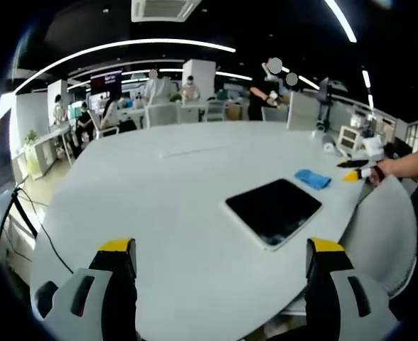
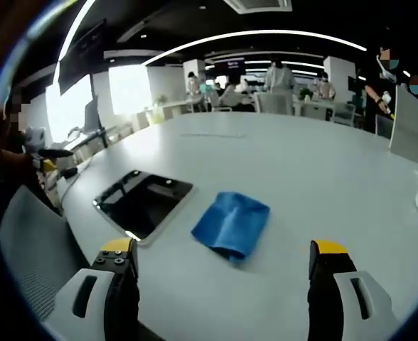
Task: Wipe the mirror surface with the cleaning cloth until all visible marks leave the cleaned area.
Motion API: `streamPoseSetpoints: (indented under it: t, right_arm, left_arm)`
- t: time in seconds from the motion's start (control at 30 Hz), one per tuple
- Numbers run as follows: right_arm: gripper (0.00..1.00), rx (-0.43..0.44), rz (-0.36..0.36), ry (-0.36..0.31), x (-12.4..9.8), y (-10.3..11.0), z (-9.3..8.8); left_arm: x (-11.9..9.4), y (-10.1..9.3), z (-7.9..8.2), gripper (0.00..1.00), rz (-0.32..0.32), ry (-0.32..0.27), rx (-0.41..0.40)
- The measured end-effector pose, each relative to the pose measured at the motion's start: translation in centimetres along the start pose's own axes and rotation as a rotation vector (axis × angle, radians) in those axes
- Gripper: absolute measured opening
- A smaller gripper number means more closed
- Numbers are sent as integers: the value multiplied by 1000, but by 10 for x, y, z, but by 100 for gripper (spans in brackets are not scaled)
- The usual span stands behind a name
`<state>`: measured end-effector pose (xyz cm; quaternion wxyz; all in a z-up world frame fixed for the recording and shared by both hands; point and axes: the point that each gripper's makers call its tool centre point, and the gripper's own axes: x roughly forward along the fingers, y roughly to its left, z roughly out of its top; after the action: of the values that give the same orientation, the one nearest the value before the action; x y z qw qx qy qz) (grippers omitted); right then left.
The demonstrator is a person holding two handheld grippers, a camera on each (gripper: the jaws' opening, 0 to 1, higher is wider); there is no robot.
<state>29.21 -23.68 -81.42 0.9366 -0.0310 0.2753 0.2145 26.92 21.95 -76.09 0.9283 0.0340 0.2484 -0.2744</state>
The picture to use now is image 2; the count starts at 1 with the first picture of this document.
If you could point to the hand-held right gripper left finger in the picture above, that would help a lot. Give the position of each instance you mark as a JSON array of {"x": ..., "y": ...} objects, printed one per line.
[{"x": 88, "y": 312}]

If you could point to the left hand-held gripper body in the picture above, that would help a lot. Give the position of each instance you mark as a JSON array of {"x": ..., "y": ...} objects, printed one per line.
[{"x": 35, "y": 138}]

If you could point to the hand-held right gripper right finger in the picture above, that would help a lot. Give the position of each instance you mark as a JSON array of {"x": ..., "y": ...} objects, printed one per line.
[{"x": 340, "y": 312}]

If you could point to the black tablet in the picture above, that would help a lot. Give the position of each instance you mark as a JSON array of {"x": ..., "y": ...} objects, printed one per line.
[{"x": 143, "y": 206}]

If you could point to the blue cleaning cloth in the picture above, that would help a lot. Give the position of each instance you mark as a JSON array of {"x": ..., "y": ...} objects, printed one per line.
[{"x": 230, "y": 223}]

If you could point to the small black desk object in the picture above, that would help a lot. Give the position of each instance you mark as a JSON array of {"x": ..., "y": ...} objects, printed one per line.
[{"x": 70, "y": 172}]

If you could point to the grey mesh office chair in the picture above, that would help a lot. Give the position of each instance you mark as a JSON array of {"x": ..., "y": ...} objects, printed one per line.
[{"x": 35, "y": 245}]

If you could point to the hanging dark screen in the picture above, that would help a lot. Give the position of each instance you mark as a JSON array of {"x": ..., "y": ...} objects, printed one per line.
[{"x": 82, "y": 57}]

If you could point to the green potted plant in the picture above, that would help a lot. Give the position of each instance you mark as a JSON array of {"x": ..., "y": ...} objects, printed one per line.
[
  {"x": 161, "y": 100},
  {"x": 305, "y": 94}
]

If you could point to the white-backed desk monitor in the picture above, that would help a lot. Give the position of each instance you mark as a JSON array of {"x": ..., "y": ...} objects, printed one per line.
[{"x": 413, "y": 124}]

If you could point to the white mesh office chair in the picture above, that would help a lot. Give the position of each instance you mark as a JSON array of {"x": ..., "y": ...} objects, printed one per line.
[{"x": 273, "y": 103}]

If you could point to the ceiling air vent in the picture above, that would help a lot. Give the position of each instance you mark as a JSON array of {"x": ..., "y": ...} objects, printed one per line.
[{"x": 257, "y": 5}]

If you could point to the purple lit wall screen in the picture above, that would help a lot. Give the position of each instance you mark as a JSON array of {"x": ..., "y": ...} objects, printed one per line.
[{"x": 229, "y": 64}]

